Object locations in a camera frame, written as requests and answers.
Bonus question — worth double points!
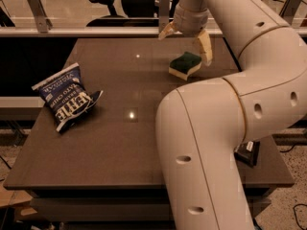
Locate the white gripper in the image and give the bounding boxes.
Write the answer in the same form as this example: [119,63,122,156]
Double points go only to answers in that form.
[158,4,213,66]

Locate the green and yellow sponge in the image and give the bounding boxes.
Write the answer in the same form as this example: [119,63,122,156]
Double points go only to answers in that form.
[169,52,201,81]

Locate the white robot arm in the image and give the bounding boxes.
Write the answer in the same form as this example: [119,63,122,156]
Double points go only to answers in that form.
[155,0,307,230]

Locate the black office chair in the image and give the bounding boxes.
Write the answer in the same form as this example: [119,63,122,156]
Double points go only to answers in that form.
[86,0,179,27]

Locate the horizontal metal railing bar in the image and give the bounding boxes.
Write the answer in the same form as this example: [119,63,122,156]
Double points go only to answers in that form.
[0,27,307,38]

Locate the black snack bar wrapper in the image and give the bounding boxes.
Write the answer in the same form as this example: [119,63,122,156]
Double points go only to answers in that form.
[234,141,260,167]

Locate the blue potato chips bag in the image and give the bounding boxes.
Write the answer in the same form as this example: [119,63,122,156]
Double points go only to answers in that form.
[32,63,103,133]

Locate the grey table with drawers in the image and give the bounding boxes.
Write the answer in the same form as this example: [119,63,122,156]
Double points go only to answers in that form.
[3,37,295,230]

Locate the middle metal railing post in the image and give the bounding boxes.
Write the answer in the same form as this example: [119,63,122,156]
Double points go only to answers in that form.
[158,0,170,32]

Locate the metal railing post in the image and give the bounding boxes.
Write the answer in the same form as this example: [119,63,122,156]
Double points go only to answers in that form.
[279,0,303,17]
[158,0,170,32]
[27,0,53,33]

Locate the right metal railing post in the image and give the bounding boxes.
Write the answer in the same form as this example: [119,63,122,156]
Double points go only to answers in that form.
[279,0,303,17]

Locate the left metal railing post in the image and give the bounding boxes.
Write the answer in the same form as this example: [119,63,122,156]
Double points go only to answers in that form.
[27,0,53,33]

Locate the black floor cable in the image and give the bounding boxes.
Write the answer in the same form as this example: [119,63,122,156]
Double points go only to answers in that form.
[293,203,307,230]

